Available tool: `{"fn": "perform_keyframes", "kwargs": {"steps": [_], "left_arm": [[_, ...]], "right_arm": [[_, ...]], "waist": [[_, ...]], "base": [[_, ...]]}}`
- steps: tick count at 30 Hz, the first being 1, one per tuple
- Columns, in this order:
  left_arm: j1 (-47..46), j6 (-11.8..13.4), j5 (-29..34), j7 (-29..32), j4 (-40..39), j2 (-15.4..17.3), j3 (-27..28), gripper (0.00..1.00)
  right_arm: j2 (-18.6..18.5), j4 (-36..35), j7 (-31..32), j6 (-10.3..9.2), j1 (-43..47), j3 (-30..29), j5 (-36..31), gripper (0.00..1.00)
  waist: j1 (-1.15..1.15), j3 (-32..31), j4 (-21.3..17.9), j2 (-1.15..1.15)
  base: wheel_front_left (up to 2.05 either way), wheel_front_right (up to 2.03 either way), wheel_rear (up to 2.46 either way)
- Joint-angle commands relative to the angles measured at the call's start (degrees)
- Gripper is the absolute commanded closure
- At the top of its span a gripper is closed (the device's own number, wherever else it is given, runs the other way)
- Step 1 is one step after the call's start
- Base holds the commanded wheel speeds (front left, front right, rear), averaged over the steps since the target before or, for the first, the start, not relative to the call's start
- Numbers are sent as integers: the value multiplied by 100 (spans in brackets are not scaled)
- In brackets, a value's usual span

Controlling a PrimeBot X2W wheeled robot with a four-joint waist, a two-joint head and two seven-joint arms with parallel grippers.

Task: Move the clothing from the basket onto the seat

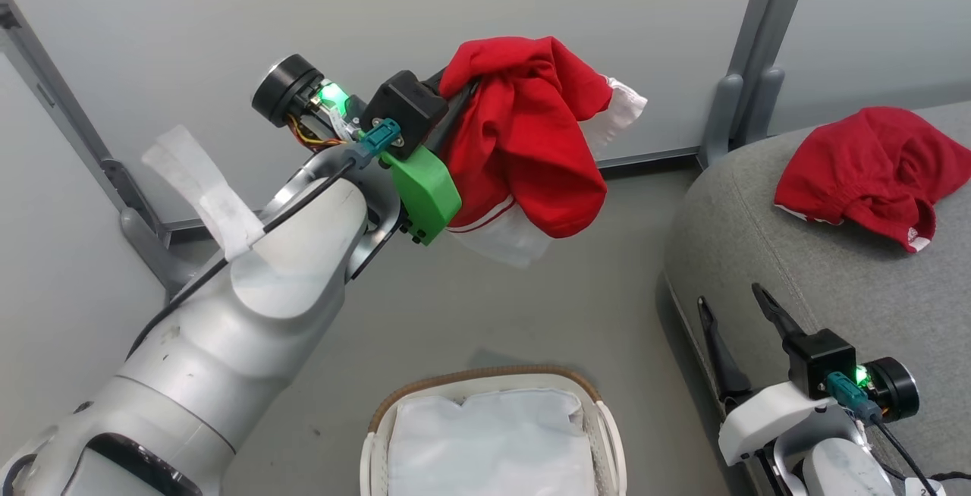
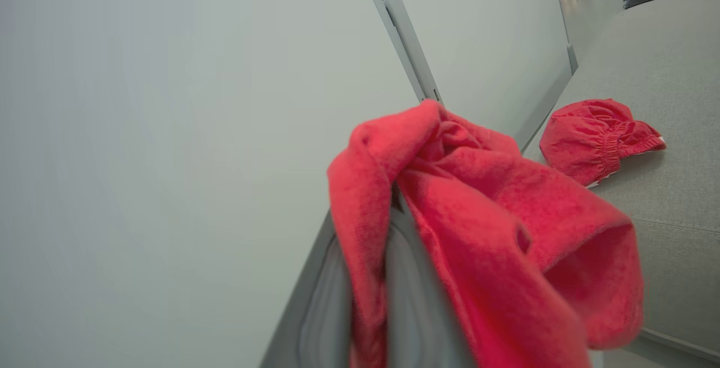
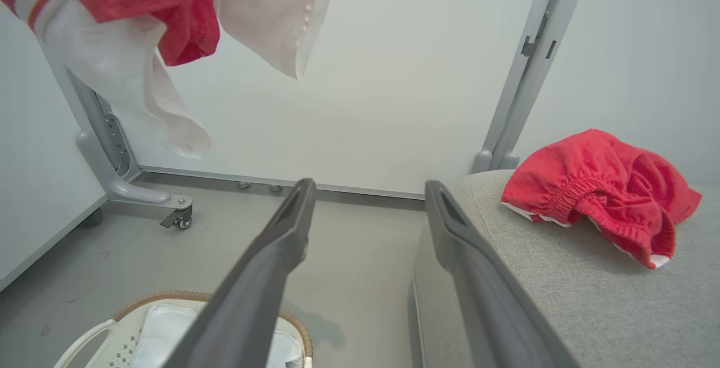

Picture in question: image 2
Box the red fleece sweater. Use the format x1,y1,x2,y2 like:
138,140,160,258
327,99,645,368

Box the grey fabric sofa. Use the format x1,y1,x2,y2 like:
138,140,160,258
522,0,720,361

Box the grey partition bottom rail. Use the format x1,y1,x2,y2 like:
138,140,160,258
513,43,579,150

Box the grey partition post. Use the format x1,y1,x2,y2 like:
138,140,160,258
355,0,444,105

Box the red garment with white stripes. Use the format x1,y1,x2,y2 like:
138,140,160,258
539,98,668,189

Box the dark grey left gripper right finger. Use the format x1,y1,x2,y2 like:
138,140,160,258
386,204,474,368

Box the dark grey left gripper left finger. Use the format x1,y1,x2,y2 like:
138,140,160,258
261,215,354,368

